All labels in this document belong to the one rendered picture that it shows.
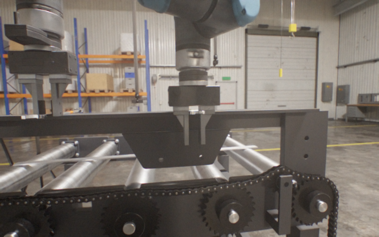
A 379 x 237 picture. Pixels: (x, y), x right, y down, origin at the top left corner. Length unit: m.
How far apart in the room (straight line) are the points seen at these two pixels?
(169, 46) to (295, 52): 6.69
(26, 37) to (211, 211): 0.63
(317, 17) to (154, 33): 8.83
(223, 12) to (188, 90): 0.19
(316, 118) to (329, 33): 13.08
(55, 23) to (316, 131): 0.83
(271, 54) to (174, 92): 10.99
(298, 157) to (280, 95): 10.70
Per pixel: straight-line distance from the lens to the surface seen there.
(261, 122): 0.70
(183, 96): 0.48
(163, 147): 0.62
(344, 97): 13.14
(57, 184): 0.85
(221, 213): 0.63
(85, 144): 1.66
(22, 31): 0.52
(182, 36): 0.49
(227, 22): 0.42
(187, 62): 0.47
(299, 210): 0.79
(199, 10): 0.37
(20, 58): 0.59
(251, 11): 0.42
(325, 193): 0.82
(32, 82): 0.58
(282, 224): 0.74
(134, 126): 0.62
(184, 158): 0.63
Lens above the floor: 1.20
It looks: 5 degrees down
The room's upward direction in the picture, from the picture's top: 1 degrees counter-clockwise
